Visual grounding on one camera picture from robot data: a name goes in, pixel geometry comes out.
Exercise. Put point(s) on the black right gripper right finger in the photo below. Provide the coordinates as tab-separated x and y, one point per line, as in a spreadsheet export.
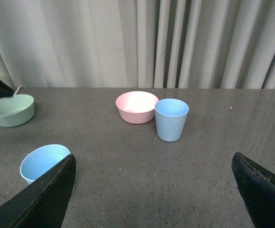
256	186

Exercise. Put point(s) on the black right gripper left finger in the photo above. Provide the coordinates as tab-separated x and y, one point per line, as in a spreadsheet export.
44	202

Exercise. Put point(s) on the light blue plastic cup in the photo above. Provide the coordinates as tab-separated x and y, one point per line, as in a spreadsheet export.
170	115

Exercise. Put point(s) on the mint green bowl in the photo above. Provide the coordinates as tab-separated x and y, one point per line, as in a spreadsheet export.
16	110

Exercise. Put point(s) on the pink bowl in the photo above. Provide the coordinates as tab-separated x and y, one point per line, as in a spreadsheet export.
137	107

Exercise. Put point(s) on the grey pleated curtain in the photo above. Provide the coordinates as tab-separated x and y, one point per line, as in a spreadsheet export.
138	43

